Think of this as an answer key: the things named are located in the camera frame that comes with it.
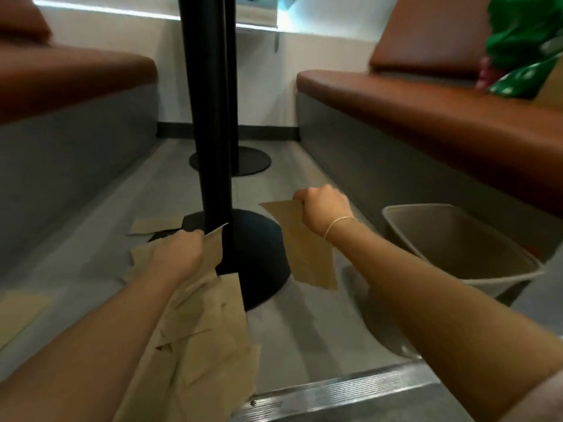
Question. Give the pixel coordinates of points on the person's right hand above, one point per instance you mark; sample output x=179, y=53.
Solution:
x=325, y=208

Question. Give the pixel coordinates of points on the person's left hand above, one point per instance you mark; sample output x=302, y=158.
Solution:
x=178, y=252

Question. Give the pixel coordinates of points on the person's right fingers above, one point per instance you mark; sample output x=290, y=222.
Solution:
x=305, y=202

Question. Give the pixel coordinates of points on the person's left fingers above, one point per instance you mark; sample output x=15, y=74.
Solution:
x=193, y=241

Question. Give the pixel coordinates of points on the torn brown paper piece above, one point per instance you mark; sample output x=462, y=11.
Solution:
x=303, y=250

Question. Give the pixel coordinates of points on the brown paper bag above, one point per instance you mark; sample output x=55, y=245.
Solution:
x=206, y=338

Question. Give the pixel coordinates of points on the person's right forearm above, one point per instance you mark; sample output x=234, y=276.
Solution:
x=440, y=312

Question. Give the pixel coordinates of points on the person's left forearm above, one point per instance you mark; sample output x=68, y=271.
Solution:
x=83, y=347

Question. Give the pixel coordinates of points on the flat brown paper piece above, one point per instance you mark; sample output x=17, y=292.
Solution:
x=156, y=225
x=20, y=314

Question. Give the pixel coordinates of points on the brown padded bench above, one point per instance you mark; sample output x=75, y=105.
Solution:
x=66, y=105
x=418, y=127

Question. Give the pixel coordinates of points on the beige plastic waste bin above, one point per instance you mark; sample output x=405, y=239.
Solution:
x=457, y=250

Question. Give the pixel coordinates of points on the metal floor threshold strip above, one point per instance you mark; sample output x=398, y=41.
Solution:
x=343, y=393

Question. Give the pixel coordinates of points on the pink item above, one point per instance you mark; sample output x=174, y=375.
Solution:
x=486, y=74

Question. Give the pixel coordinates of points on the green dotted cloth bag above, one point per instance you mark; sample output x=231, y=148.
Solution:
x=523, y=39

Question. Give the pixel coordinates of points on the grey sleeve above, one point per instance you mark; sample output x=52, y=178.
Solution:
x=539, y=397

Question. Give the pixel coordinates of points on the black table pedestal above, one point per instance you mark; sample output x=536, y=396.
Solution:
x=211, y=127
x=246, y=160

